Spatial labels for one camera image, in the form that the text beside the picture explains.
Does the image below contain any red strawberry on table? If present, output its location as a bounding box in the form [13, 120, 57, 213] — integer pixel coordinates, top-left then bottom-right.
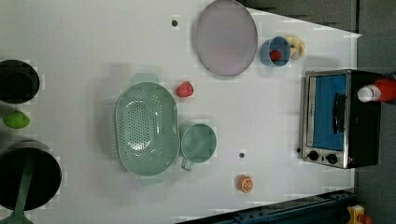
[177, 81, 194, 98]

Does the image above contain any grey round plate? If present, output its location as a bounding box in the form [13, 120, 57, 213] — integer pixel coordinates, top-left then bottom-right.
[194, 0, 258, 76]

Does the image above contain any green measuring cup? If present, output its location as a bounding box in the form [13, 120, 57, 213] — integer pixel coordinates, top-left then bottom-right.
[180, 123, 217, 172]

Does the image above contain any green colander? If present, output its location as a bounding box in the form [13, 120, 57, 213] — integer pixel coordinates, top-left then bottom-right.
[115, 73, 180, 186]

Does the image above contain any small black bowl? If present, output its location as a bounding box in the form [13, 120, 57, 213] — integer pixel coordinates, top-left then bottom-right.
[0, 60, 40, 104]

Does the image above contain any blue cup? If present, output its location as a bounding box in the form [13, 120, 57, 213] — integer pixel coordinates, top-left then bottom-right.
[260, 36, 291, 67]

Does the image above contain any red strawberry in cup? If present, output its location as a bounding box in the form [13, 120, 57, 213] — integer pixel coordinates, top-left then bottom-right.
[270, 50, 281, 62]

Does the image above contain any green ladle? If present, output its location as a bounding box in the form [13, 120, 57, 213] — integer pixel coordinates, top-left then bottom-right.
[0, 152, 34, 224]

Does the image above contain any red ketchup bottle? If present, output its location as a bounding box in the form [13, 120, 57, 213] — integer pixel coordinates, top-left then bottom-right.
[357, 78, 396, 103]

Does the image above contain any large black pot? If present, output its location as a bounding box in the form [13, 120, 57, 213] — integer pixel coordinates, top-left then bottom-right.
[0, 140, 63, 211]

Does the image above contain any yellow orange object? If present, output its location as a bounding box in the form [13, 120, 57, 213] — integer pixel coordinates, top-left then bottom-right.
[347, 205, 373, 224]

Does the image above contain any silver toaster oven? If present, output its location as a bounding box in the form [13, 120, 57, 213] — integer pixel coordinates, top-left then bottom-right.
[301, 69, 381, 169]

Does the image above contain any orange slice toy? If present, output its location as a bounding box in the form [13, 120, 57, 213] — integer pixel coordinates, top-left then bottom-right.
[238, 175, 254, 193]

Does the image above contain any green lime toy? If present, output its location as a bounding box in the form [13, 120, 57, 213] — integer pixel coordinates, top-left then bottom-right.
[3, 111, 30, 129]

